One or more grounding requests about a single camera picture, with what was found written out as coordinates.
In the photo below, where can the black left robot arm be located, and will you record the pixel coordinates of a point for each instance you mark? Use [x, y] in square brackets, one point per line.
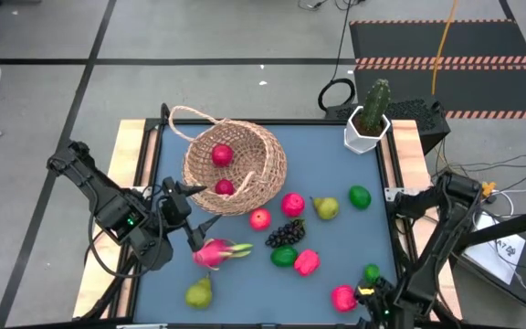
[94, 187]

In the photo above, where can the small bright green lime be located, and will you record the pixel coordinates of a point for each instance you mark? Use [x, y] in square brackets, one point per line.
[371, 272]

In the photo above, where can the red yellow-speckled apple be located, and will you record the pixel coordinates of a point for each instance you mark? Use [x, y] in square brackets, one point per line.
[260, 219]
[222, 155]

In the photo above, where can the silver mounting plate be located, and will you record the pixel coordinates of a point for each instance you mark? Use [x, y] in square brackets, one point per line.
[393, 194]

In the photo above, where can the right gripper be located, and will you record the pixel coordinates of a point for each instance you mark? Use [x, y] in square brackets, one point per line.
[377, 306]

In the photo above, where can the large round dark lime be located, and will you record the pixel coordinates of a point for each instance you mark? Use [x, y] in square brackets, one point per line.
[284, 257]

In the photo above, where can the dark red apple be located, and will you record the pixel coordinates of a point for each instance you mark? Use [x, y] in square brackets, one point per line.
[224, 186]

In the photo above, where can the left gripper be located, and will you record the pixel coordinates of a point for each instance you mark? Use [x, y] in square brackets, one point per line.
[155, 247]

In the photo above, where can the red bell pepper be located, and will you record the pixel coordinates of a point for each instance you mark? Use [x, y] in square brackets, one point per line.
[344, 298]
[307, 262]

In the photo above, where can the white hexagonal plant pot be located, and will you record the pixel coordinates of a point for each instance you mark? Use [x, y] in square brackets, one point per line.
[356, 142]

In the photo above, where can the wooden table side board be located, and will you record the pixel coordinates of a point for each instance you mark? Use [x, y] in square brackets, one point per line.
[126, 130]
[407, 137]

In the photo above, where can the bright green pointed lime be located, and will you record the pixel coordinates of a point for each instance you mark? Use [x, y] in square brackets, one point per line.
[360, 197]

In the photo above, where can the pink red apple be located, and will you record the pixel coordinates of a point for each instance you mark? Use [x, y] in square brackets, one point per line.
[293, 204]

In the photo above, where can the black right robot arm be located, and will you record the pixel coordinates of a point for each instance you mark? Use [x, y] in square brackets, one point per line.
[445, 228]

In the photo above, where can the dark purple grape bunch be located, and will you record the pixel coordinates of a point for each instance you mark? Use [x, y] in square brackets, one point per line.
[286, 234]

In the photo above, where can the black metal stand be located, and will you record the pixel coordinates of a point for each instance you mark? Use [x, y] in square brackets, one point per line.
[509, 227]

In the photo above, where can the green pear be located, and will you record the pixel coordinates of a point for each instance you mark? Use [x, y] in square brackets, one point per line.
[327, 208]
[199, 293]

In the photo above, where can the green cactus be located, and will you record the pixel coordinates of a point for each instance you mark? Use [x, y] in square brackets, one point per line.
[375, 102]

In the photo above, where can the pink dragon fruit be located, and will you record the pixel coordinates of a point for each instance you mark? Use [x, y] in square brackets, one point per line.
[213, 252]

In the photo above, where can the black mat with striped edges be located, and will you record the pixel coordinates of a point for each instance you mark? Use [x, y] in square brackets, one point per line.
[450, 41]

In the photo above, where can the white paper sheet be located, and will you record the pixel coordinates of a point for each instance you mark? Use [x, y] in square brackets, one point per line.
[509, 260]

